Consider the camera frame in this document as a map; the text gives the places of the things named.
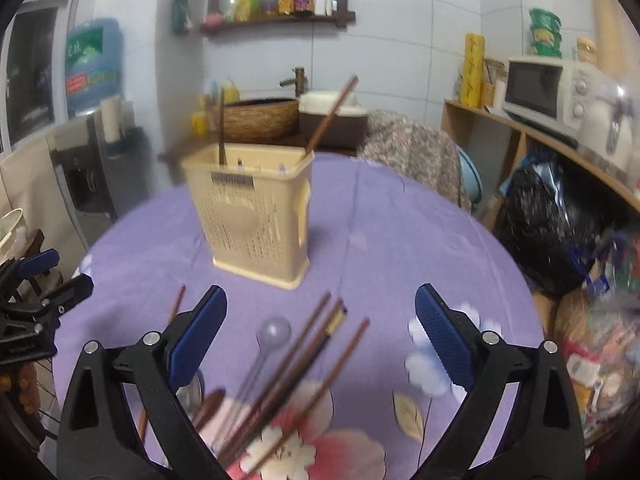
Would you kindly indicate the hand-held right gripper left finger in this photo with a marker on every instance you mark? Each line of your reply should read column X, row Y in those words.
column 197, row 340

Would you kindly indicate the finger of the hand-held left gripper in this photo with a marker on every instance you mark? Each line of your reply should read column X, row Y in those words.
column 70, row 289
column 40, row 261

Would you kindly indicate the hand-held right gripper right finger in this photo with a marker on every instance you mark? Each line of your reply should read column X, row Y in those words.
column 445, row 340

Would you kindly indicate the metal spoon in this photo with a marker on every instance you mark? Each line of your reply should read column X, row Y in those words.
column 192, row 392
column 273, row 332

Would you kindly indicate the wooden spoon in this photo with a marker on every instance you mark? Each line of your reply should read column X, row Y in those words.
column 210, row 402

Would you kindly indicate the beige plastic utensil basket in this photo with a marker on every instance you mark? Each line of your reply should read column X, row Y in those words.
column 250, row 220

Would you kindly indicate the grey water dispenser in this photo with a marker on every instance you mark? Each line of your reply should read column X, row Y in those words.
column 90, row 180

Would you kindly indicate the black plastic bag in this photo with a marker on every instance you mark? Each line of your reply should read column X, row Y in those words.
column 545, row 230

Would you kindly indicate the white paper roll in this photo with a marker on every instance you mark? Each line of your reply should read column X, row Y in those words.
column 113, row 120

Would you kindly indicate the colourful plastic bag pile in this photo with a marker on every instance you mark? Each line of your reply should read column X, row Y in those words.
column 605, row 350

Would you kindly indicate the blue plastic basin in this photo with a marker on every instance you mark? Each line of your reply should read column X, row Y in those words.
column 472, row 175

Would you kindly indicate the wooden washstand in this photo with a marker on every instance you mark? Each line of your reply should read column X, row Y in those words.
column 190, row 147

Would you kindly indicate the window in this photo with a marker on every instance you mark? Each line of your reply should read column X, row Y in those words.
column 30, row 75

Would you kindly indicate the floral cloth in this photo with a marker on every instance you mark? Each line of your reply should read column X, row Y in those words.
column 410, row 155

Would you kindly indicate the blue water jug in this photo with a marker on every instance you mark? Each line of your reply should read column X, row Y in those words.
column 95, row 60

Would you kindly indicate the wooden shelf unit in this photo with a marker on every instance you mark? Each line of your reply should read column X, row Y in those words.
column 465, row 130

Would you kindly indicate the wicker wash basin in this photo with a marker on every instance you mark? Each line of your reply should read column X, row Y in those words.
column 260, row 120

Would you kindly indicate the white and brown basin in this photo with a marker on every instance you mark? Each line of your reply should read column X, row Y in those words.
column 345, row 120

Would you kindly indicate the yellow soap bottle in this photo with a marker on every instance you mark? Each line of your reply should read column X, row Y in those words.
column 231, row 92

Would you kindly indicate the white microwave oven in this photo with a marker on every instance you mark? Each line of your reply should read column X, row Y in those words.
column 530, row 87

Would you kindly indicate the tall yellow box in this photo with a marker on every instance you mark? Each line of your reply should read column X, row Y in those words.
column 473, row 70

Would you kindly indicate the white kitchen appliance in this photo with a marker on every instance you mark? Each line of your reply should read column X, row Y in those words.
column 607, row 120

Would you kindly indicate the bronze faucet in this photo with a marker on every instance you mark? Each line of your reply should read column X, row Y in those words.
column 298, row 80

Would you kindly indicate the pink soap dish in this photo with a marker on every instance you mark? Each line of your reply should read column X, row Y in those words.
column 213, row 19

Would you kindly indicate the green noodle cup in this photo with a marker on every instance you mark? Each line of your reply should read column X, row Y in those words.
column 545, row 19
column 546, row 42

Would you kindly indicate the yellow-green bottle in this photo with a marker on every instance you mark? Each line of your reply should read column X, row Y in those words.
column 246, row 5

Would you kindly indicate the white bottle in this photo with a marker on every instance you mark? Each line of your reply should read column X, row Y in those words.
column 323, row 1

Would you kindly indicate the green wall hanger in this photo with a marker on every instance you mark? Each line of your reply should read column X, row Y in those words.
column 182, row 14

